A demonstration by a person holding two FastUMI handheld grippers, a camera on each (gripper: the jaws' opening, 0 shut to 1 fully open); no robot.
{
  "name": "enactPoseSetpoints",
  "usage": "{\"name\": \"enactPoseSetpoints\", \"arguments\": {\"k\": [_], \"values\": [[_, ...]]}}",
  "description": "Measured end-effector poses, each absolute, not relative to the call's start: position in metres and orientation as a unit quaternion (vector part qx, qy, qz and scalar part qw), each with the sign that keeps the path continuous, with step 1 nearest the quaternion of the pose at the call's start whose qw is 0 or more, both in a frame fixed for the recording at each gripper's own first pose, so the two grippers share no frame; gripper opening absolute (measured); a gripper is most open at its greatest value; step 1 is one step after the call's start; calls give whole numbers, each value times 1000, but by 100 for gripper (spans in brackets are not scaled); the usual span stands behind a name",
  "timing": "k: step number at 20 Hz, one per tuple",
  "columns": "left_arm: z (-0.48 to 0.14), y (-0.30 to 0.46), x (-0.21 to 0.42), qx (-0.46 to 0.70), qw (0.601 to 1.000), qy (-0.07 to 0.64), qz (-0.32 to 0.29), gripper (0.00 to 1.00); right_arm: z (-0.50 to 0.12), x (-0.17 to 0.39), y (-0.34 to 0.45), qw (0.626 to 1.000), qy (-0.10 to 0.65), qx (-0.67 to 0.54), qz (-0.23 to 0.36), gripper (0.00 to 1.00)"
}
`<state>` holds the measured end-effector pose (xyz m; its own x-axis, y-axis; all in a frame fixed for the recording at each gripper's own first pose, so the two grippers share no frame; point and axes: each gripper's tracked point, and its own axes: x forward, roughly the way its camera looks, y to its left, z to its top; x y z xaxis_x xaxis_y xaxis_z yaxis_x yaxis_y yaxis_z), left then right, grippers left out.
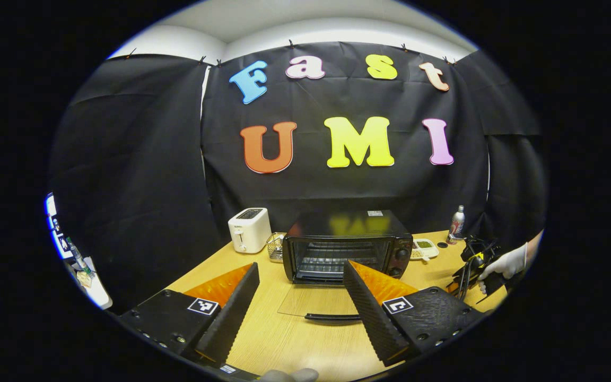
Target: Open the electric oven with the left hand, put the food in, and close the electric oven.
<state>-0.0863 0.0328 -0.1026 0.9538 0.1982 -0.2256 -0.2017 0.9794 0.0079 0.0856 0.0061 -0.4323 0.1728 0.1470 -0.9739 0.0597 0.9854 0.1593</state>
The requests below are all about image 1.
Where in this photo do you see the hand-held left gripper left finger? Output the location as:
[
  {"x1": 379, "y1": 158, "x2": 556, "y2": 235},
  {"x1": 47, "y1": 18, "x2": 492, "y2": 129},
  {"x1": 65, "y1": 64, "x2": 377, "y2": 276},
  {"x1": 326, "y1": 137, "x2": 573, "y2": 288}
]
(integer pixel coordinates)
[{"x1": 117, "y1": 262, "x2": 260, "y2": 367}]

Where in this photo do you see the small wire basket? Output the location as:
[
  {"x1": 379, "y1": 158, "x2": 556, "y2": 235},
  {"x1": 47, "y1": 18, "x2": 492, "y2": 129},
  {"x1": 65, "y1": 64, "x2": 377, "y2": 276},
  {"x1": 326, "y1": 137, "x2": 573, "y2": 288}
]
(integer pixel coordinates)
[{"x1": 266, "y1": 232, "x2": 287, "y2": 263}]

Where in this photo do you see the silver bottle with red label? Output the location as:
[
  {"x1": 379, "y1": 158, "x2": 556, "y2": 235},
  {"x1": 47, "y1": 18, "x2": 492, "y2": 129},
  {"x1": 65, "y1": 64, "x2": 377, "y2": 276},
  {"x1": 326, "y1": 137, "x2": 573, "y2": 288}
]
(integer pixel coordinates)
[{"x1": 448, "y1": 205, "x2": 466, "y2": 245}]

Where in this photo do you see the black electric oven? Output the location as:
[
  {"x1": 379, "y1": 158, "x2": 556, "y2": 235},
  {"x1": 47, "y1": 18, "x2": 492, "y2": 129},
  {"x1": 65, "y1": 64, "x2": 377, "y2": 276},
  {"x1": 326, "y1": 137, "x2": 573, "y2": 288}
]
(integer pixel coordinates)
[{"x1": 278, "y1": 210, "x2": 414, "y2": 322}]

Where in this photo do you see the bright screen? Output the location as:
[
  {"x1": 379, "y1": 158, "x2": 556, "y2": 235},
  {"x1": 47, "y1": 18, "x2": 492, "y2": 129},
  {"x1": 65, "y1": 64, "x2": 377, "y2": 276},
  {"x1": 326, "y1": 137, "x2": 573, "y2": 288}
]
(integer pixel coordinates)
[{"x1": 45, "y1": 192, "x2": 73, "y2": 261}]

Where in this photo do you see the white toaster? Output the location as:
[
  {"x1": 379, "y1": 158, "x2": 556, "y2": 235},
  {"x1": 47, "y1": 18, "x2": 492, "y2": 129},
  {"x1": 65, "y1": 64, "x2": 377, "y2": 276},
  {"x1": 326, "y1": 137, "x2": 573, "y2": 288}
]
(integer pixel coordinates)
[{"x1": 228, "y1": 207, "x2": 273, "y2": 254}]

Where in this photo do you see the white side table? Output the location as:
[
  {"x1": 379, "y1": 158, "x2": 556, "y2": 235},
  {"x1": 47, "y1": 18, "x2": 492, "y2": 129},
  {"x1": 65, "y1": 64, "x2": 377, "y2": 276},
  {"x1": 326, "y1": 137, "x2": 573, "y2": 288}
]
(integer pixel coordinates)
[{"x1": 64, "y1": 256, "x2": 113, "y2": 310}]

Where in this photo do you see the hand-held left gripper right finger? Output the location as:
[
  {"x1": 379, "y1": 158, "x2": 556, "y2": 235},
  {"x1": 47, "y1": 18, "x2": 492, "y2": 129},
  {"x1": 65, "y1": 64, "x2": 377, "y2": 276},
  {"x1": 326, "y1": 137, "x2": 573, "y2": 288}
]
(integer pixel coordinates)
[{"x1": 343, "y1": 259, "x2": 489, "y2": 368}]

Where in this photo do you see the white divided snack dish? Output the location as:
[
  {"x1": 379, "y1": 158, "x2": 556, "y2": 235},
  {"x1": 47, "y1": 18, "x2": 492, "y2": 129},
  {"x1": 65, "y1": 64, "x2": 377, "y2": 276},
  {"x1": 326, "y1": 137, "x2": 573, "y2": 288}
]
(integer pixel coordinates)
[{"x1": 411, "y1": 239, "x2": 440, "y2": 262}]

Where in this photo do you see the black backdrop cloth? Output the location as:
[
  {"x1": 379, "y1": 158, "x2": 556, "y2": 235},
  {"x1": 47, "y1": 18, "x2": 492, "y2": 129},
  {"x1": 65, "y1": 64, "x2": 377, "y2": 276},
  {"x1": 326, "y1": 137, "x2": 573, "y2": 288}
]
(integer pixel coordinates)
[{"x1": 48, "y1": 41, "x2": 547, "y2": 314}]

